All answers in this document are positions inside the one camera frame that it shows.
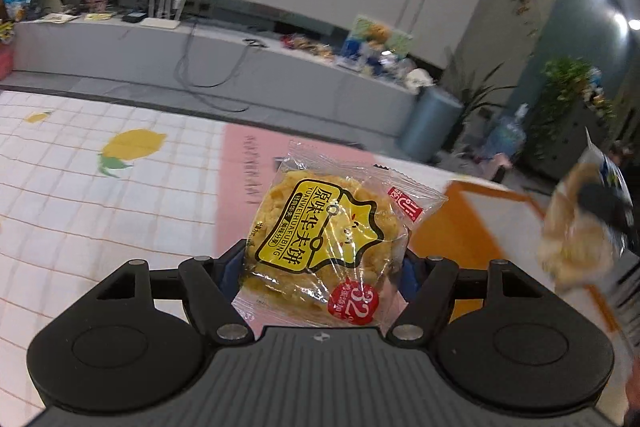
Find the blue snack bag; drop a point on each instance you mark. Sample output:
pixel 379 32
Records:
pixel 15 2

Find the teddy bear gift box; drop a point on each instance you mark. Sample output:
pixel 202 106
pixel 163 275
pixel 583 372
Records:
pixel 377 39

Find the white television console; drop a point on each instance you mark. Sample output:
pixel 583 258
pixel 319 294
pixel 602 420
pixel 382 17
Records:
pixel 125 52

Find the blue water bottle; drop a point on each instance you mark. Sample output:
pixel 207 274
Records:
pixel 506 134

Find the white paper sheets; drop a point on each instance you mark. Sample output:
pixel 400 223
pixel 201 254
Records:
pixel 59 18

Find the pink white small appliance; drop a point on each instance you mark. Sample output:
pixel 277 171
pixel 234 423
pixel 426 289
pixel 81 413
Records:
pixel 495 166

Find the long leaf plant in black pot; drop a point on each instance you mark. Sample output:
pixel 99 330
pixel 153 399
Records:
pixel 475 102

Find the small pink photo frame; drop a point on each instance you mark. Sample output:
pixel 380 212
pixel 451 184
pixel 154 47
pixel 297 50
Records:
pixel 96 4

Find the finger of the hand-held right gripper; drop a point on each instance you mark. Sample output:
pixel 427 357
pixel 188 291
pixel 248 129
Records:
pixel 610 207

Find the yellow waffle cake packet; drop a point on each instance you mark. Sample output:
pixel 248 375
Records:
pixel 320 232

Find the white router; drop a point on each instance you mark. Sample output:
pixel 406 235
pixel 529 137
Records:
pixel 162 14

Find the grey blue trash can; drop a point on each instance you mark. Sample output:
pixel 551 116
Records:
pixel 430 124

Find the yellow black packets pile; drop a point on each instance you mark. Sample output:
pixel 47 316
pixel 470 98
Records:
pixel 6 32

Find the bushy green plant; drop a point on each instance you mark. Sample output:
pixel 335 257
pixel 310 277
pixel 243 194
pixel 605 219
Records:
pixel 575 82

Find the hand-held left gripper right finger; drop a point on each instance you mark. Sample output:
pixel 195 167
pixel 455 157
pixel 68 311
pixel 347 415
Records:
pixel 411 277

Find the orange cardboard box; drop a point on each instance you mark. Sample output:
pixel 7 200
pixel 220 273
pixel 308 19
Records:
pixel 475 227

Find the small black box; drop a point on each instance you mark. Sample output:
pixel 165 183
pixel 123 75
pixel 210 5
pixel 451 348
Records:
pixel 133 18

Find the pile of snacks on console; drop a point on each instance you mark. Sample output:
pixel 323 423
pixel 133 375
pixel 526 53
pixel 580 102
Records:
pixel 307 46

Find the dark cabinet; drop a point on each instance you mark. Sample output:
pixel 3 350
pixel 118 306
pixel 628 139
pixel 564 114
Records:
pixel 560 142

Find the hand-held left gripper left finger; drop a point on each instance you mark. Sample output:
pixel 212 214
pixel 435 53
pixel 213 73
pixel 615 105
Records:
pixel 230 274

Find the white face mask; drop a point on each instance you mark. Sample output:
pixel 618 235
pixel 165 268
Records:
pixel 419 78

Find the yellow paper sheet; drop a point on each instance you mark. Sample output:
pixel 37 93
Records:
pixel 102 15

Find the pink storage box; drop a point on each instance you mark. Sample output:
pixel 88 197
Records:
pixel 5 59

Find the clear mixed snack packet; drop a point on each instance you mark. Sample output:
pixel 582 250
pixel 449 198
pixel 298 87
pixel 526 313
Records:
pixel 570 247

